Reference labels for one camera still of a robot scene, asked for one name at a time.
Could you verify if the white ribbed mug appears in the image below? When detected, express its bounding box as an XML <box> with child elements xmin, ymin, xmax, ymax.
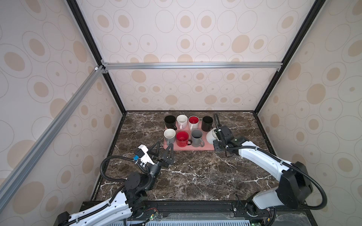
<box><xmin>206</xmin><ymin>128</ymin><xmax>218</xmax><ymax>145</ymax></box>

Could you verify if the black mug white rim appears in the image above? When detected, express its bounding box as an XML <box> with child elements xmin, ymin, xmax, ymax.
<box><xmin>201</xmin><ymin>116</ymin><xmax>214</xmax><ymax>132</ymax></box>

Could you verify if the grey mug white interior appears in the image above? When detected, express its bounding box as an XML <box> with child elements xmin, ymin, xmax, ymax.
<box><xmin>164</xmin><ymin>129</ymin><xmax>176</xmax><ymax>146</ymax></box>

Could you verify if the red mug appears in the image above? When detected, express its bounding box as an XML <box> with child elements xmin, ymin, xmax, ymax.
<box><xmin>176</xmin><ymin>131</ymin><xmax>192</xmax><ymax>147</ymax></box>

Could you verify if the dark grey mug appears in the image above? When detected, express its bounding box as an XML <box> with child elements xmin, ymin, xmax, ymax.
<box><xmin>191</xmin><ymin>129</ymin><xmax>205</xmax><ymax>147</ymax></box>

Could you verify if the black mug white base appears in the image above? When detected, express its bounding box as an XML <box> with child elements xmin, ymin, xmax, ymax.
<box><xmin>164</xmin><ymin>115</ymin><xmax>177</xmax><ymax>131</ymax></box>

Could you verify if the white mug front row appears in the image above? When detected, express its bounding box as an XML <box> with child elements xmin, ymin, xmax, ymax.
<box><xmin>188</xmin><ymin>116</ymin><xmax>200</xmax><ymax>131</ymax></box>

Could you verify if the pink mug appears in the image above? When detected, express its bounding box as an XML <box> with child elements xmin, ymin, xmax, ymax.
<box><xmin>176</xmin><ymin>115</ymin><xmax>188</xmax><ymax>130</ymax></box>

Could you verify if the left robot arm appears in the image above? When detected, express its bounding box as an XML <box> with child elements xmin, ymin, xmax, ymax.
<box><xmin>54</xmin><ymin>140</ymin><xmax>175</xmax><ymax>226</ymax></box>

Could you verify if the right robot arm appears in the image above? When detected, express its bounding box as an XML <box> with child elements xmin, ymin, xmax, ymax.
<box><xmin>211</xmin><ymin>126</ymin><xmax>313</xmax><ymax>210</ymax></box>

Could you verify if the horizontal aluminium bar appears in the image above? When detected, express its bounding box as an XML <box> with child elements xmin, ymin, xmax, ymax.
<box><xmin>96</xmin><ymin>61</ymin><xmax>283</xmax><ymax>72</ymax></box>

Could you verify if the diagonal aluminium bar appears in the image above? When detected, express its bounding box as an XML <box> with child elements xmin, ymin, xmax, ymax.
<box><xmin>1</xmin><ymin>66</ymin><xmax>104</xmax><ymax>211</ymax></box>

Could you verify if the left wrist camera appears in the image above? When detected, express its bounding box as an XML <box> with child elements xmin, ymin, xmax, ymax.
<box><xmin>133</xmin><ymin>145</ymin><xmax>155</xmax><ymax>167</ymax></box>

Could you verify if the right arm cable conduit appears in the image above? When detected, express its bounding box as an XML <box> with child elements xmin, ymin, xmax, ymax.
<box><xmin>213</xmin><ymin>112</ymin><xmax>328</xmax><ymax>211</ymax></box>

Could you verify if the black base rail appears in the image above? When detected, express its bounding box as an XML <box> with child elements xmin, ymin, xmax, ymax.
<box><xmin>74</xmin><ymin>200</ymin><xmax>319</xmax><ymax>226</ymax></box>

